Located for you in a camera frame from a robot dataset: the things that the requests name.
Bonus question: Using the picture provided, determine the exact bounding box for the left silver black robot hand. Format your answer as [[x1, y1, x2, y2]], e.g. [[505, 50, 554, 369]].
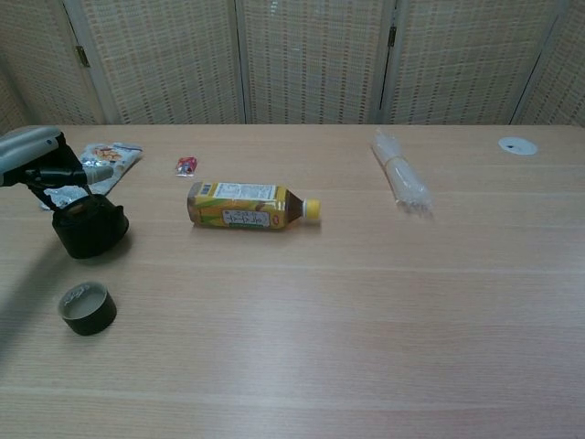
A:
[[0, 126, 114, 189]]

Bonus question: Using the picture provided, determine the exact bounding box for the black teapot with handle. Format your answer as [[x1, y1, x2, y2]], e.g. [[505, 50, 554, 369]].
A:
[[30, 182, 131, 261]]

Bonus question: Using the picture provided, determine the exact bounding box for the dark green ceramic cup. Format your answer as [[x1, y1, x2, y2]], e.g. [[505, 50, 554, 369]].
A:
[[57, 281, 118, 337]]

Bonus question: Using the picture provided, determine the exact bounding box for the woven bamboo screen panel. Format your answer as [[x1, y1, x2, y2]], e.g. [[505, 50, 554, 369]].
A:
[[63, 0, 250, 125], [235, 0, 397, 125], [378, 0, 561, 125], [0, 68, 27, 136], [509, 0, 585, 127], [0, 0, 100, 127]]

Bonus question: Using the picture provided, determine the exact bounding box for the silver snack bag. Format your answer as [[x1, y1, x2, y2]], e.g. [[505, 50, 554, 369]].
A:
[[38, 141, 144, 212]]

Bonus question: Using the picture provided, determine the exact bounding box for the yellow labelled tea bottle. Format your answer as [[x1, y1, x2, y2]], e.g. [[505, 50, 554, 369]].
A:
[[186, 181, 322, 231]]

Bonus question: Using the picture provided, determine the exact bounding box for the bundle of clear straws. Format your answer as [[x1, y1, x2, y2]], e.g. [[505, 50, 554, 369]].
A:
[[370, 128, 435, 222]]

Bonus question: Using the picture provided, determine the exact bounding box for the white round cable grommet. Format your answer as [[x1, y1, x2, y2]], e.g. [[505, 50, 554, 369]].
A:
[[497, 135, 539, 157]]

